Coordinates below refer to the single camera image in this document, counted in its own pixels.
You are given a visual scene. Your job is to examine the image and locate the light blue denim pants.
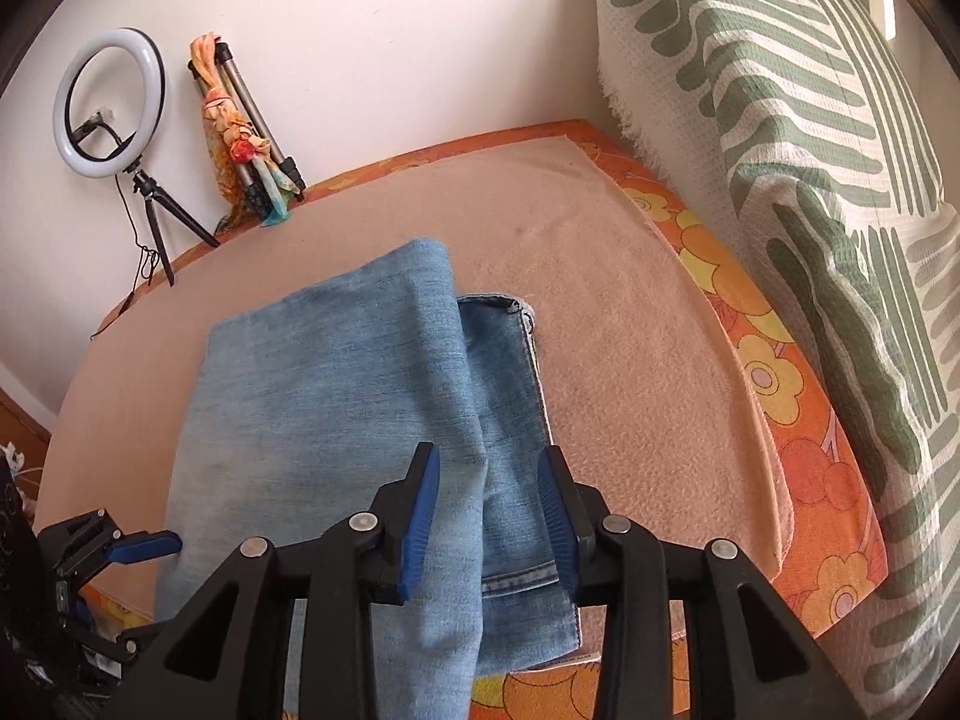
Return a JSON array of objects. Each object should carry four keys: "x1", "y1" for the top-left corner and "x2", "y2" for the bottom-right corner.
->
[{"x1": 155, "y1": 239, "x2": 581, "y2": 718}]

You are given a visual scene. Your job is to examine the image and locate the pink fleece blanket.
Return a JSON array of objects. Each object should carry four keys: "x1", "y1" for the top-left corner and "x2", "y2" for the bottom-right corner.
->
[{"x1": 37, "y1": 137, "x2": 794, "y2": 616}]

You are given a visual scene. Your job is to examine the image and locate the wooden door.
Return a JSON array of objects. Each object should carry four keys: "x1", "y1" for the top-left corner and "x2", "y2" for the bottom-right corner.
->
[{"x1": 0, "y1": 390, "x2": 50, "y2": 468}]

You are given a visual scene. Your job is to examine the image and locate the orange floral bed sheet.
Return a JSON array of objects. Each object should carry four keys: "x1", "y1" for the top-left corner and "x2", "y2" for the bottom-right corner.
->
[{"x1": 73, "y1": 118, "x2": 890, "y2": 720}]

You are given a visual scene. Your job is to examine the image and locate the small black tripod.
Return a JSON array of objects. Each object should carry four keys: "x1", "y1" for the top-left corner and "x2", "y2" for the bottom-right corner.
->
[{"x1": 130, "y1": 167, "x2": 223, "y2": 288}]

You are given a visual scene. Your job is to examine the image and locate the folded silver black tripod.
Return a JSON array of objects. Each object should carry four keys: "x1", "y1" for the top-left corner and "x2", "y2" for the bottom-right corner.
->
[{"x1": 187, "y1": 40, "x2": 308, "y2": 223}]

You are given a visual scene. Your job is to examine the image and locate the green white patterned pillow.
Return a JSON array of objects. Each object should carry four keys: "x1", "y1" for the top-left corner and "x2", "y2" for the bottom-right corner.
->
[{"x1": 597, "y1": 0, "x2": 958, "y2": 718}]

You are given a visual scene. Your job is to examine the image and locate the black ring light cable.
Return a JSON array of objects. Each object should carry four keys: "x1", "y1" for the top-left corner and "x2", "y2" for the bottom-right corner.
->
[{"x1": 89, "y1": 177, "x2": 163, "y2": 343}]

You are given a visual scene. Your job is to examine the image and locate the white ring light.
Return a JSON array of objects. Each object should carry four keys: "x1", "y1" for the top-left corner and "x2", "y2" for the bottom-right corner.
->
[{"x1": 52, "y1": 28, "x2": 167, "y2": 179}]

